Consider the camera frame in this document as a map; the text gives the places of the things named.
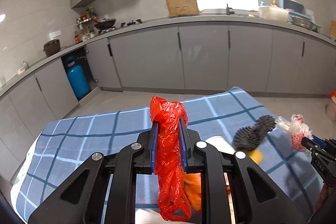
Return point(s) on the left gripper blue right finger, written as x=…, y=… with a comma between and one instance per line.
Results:
x=183, y=144

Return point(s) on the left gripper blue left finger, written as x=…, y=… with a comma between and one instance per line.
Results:
x=155, y=130

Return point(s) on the white paper cup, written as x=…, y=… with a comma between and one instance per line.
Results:
x=220, y=144

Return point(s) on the orange wrapper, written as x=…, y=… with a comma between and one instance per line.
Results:
x=192, y=189

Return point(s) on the clear red-printed plastic bag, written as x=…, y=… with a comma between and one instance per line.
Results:
x=297, y=129

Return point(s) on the red plastic bag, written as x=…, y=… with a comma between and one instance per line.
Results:
x=172, y=201

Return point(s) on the black bumpy mesh pad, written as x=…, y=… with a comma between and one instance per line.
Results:
x=248, y=138

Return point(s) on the yellow sponge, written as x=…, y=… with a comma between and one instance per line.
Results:
x=255, y=155

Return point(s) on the grey kitchen cabinets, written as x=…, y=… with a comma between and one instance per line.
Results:
x=196, y=54

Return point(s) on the pink bin with red bag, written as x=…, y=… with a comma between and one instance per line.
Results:
x=331, y=107

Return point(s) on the blue gas cylinder left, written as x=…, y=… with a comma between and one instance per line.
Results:
x=77, y=78

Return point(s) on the blue plaid tablecloth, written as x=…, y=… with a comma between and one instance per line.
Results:
x=64, y=145

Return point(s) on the black wok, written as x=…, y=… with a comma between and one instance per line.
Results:
x=104, y=24

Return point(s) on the spice bottles rack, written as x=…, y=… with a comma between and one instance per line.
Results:
x=85, y=25

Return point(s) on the wooden cutting board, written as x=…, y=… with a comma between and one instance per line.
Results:
x=182, y=7
x=332, y=28

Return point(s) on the dark rice cooker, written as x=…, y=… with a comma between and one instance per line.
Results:
x=52, y=47

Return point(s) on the metal bowl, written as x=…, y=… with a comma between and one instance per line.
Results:
x=306, y=24

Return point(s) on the blue dish rack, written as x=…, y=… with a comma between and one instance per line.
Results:
x=294, y=8

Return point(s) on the white plastic tub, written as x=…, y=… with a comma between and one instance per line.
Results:
x=273, y=13

